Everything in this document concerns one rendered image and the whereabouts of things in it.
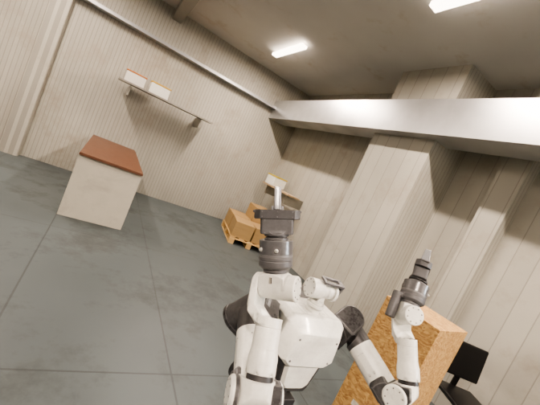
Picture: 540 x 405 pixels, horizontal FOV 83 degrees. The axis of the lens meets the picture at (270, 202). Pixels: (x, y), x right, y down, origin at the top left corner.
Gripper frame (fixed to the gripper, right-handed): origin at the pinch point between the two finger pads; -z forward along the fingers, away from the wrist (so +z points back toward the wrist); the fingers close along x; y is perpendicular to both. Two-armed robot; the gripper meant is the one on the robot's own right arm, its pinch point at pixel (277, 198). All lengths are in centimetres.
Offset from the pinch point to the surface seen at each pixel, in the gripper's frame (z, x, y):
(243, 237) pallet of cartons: 55, -60, -582
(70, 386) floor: 116, -125, -116
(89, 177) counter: -40, -258, -345
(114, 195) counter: -16, -232, -366
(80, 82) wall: -251, -396, -529
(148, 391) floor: 131, -84, -138
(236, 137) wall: -191, -98, -705
